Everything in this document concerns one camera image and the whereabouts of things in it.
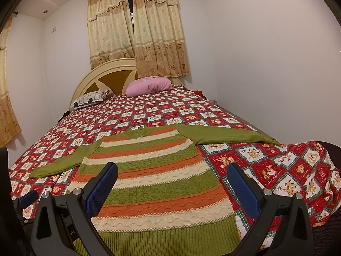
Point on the red item behind bed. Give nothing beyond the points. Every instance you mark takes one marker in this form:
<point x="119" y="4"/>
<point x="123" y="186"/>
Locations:
<point x="200" y="93"/>

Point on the white car print pillow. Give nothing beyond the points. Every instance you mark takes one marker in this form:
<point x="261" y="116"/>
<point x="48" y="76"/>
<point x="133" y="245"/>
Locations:
<point x="91" y="98"/>

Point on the cream wooden headboard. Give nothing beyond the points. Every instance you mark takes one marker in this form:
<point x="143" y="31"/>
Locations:
<point x="114" y="75"/>

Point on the red patchwork teddy bedspread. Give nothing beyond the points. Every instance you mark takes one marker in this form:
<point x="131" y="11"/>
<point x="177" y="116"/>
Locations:
<point x="285" y="169"/>

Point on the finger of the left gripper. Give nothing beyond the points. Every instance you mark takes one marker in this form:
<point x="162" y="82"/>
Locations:
<point x="23" y="202"/>

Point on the beige curtain at left wall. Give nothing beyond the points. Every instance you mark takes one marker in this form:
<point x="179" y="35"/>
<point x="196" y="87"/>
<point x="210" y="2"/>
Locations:
<point x="9" y="125"/>

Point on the pink pillow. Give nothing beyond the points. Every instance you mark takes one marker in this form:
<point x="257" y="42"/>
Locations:
<point x="148" y="85"/>

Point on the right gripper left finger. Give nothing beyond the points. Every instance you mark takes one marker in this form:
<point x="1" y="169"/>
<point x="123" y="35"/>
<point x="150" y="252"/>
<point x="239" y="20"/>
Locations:
<point x="59" y="218"/>

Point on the left beige window curtain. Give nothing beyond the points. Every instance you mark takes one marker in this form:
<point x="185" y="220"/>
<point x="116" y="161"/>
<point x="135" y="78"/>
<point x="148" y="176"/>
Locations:
<point x="110" y="31"/>

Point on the green orange striped knit sweater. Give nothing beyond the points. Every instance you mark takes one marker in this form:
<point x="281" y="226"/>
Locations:
<point x="167" y="200"/>

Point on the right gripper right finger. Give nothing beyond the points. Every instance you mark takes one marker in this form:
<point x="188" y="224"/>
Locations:
<point x="294" y="236"/>

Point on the beige window curtain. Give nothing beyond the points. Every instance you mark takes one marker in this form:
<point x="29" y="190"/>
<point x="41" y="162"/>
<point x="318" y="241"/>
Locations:
<point x="159" y="45"/>
<point x="110" y="31"/>

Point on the right beige window curtain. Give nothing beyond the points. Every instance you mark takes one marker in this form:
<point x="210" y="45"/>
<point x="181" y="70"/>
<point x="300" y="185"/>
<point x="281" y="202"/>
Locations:
<point x="159" y="45"/>

